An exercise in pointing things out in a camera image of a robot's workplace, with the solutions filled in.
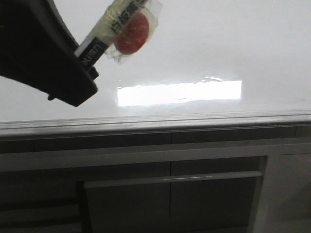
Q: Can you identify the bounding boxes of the grey metal table frame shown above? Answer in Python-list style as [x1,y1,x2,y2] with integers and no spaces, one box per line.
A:
[0,137,311,233]

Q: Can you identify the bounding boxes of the white whiteboard with grey frame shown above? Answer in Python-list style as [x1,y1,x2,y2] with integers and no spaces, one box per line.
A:
[0,0,311,140]

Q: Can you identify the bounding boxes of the white black whiteboard marker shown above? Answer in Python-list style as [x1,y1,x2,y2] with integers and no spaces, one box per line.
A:
[74,0,147,70]

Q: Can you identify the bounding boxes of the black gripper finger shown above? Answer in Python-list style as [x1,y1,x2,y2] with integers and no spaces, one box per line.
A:
[0,0,99,107]

